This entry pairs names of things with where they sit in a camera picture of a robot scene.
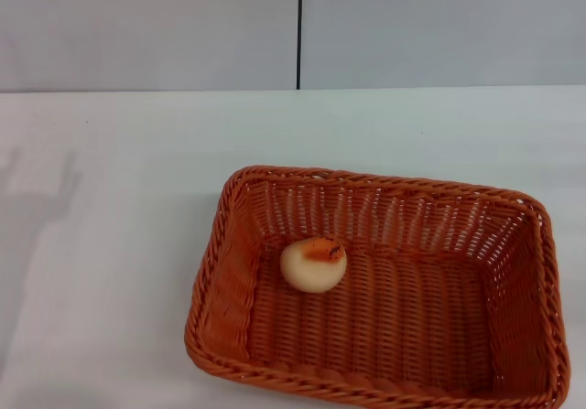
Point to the orange woven plastic basket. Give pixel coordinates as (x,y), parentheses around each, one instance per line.
(389,308)

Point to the round cream bun orange top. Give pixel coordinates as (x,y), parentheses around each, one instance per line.
(311,269)

